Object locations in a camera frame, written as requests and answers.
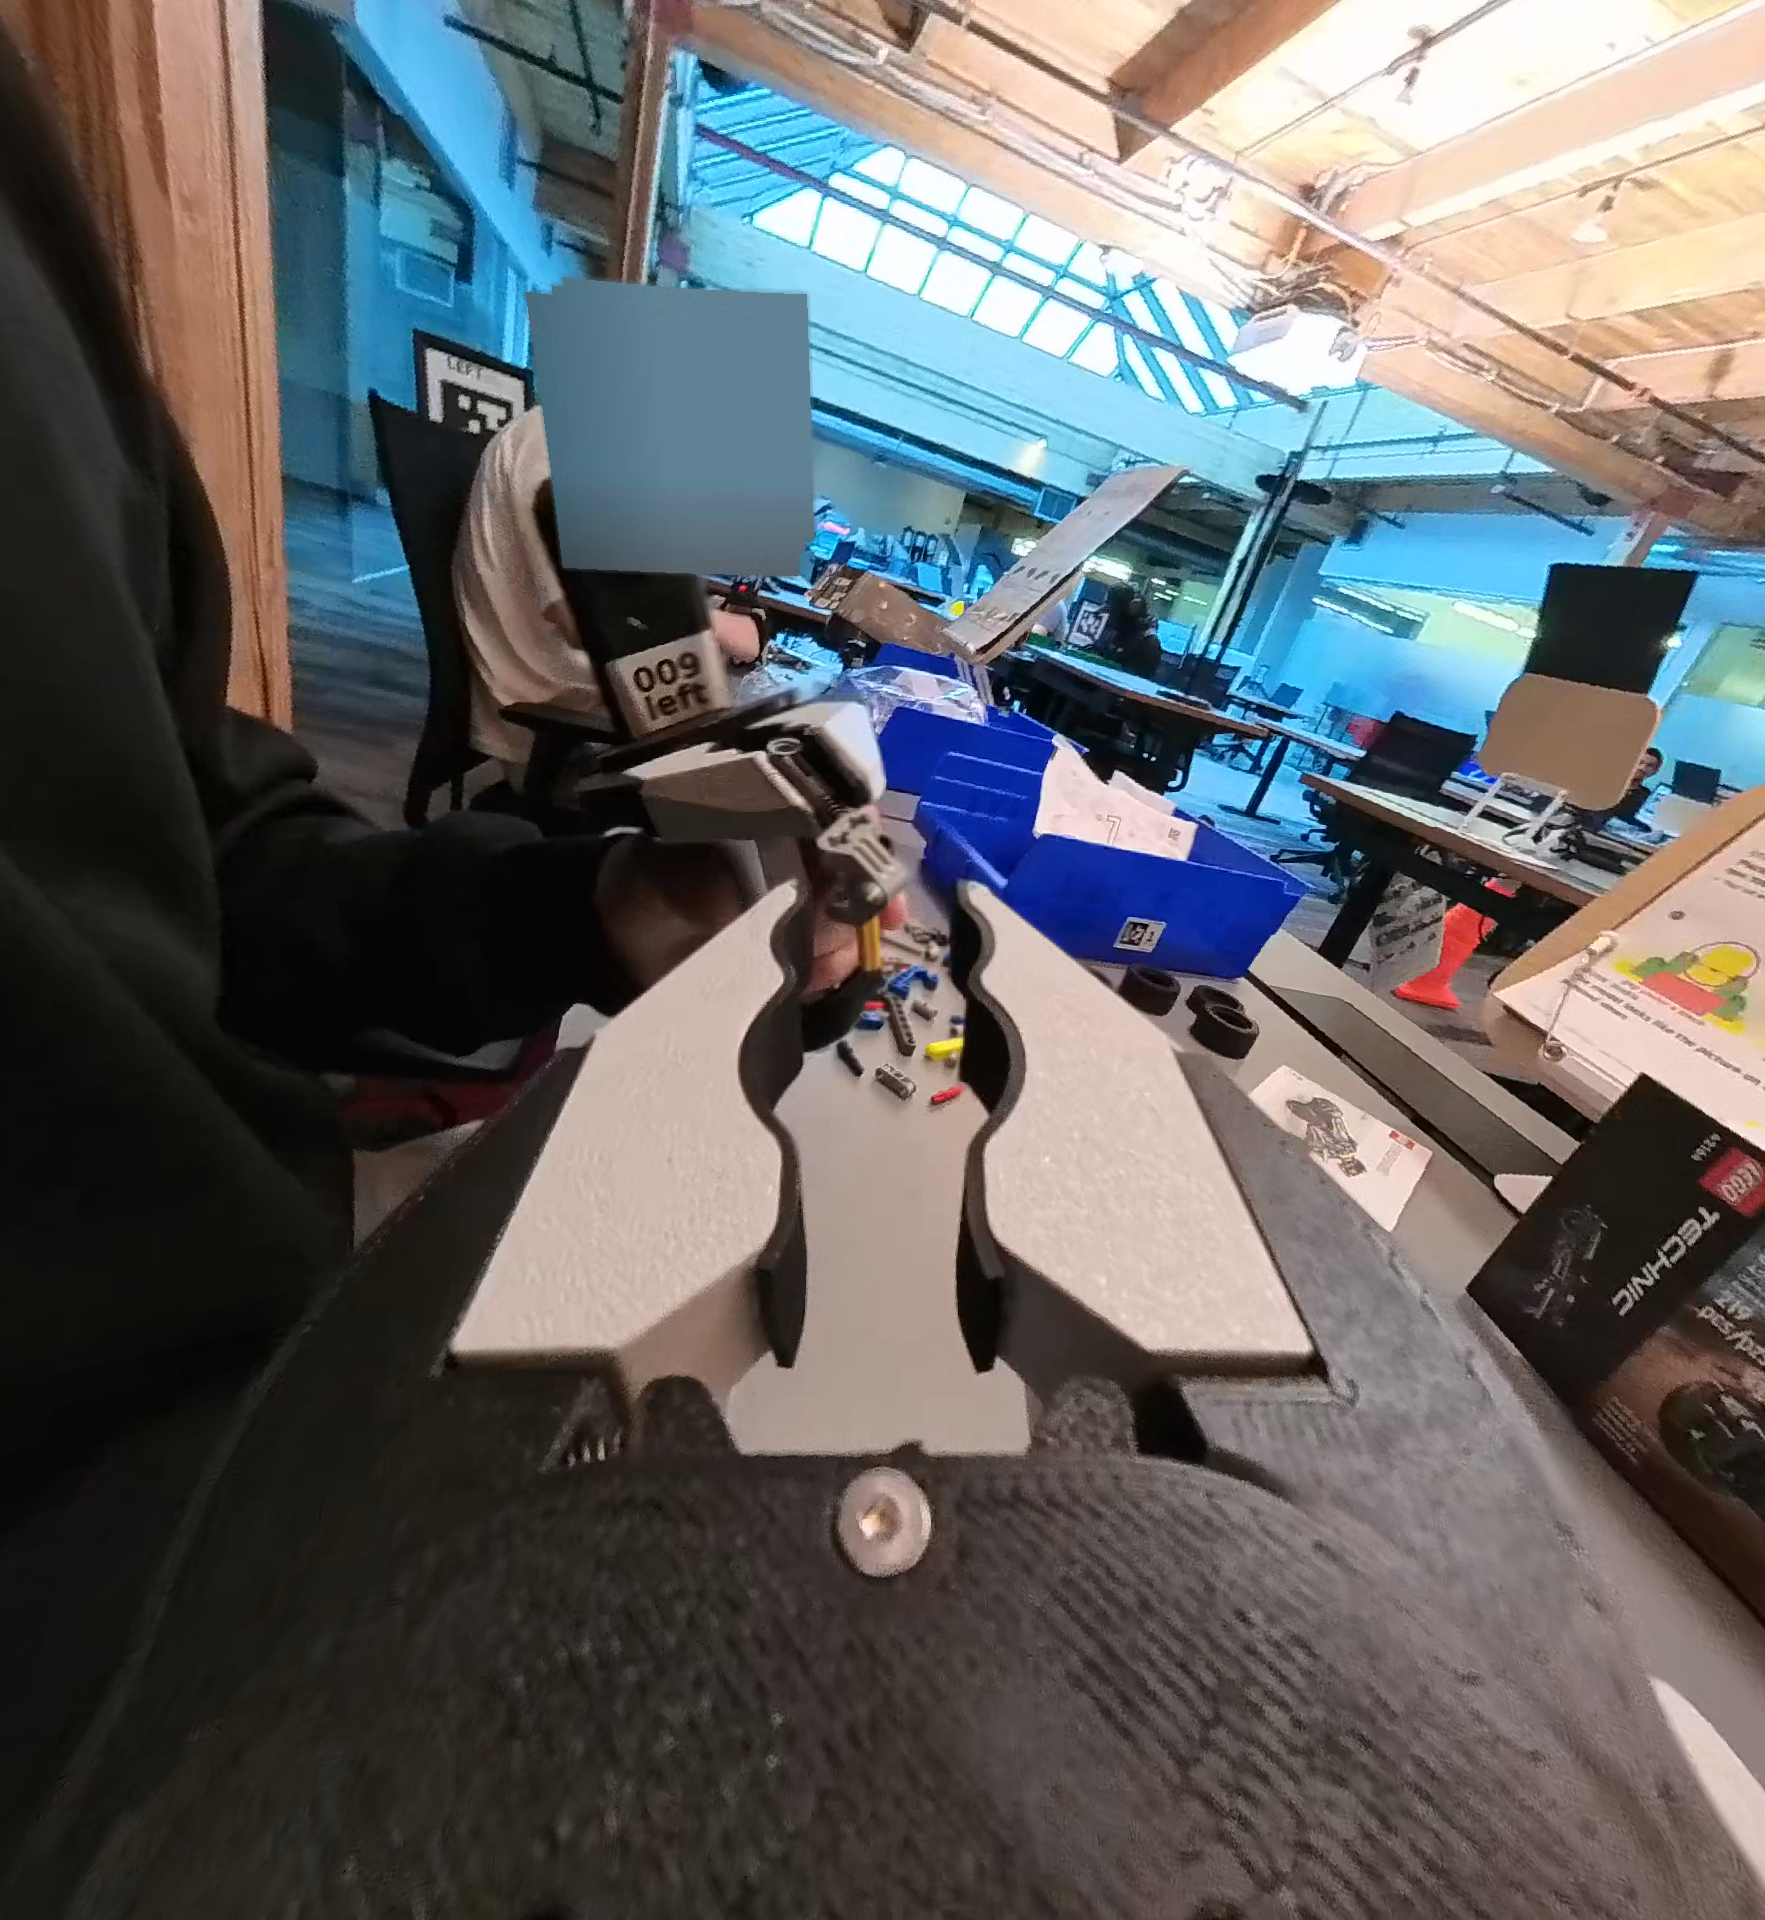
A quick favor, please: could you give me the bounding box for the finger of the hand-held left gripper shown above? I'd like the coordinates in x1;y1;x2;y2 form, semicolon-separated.
626;746;829;846
735;697;890;819

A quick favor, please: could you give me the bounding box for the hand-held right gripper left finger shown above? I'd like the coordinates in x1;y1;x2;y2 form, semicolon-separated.
448;878;812;1452

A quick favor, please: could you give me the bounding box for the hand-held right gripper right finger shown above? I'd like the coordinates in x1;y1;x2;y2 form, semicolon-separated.
954;878;1318;1399

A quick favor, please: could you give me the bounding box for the grey toy shock absorber assembly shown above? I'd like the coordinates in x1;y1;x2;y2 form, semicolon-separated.
767;733;913;1052

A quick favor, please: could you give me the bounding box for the person's left forearm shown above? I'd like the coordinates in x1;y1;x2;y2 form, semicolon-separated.
220;705;646;1081

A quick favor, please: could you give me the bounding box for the toy set box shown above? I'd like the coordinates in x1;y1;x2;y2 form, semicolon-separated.
1466;1072;1765;1666

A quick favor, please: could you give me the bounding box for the person's left hand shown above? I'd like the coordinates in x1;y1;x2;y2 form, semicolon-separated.
596;833;908;1006

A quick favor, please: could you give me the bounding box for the plain blue bin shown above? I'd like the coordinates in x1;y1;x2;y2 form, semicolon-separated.
877;702;1068;819

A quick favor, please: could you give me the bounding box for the clear plastic bag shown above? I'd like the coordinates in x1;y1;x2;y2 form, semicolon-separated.
829;661;998;727

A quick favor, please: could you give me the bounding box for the black office chair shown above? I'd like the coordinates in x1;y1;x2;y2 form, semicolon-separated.
366;386;585;833

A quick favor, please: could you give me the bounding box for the car picture leaflet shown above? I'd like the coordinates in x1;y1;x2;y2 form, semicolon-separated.
1247;1065;1433;1233

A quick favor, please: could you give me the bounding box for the pile of loose toy bricks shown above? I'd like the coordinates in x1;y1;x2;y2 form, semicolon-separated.
834;918;975;1112

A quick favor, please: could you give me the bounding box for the white paper sheet in bin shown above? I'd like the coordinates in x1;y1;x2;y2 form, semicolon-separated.
1035;747;1201;860

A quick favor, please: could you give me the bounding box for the framed code sign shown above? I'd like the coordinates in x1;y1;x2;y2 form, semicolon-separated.
414;328;536;436

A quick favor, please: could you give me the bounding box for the tilted grey sign board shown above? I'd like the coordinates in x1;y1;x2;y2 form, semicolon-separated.
956;462;1191;663

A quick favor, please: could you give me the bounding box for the blue bin with square tag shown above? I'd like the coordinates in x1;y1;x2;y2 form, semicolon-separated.
917;759;1313;979

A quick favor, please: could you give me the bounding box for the long dark background desk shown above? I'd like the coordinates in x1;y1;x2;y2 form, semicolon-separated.
1010;652;1274;742

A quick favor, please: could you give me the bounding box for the orange cone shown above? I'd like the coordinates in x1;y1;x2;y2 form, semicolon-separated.
1392;900;1492;1010

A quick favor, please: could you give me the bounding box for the brown background desk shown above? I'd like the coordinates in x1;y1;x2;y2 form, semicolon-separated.
1303;774;1650;909

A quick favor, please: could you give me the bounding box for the white ceiling projector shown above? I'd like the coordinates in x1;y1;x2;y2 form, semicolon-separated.
1229;302;1370;400

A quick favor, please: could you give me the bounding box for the beige and black panel stand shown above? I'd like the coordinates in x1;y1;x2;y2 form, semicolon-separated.
1473;562;1703;819

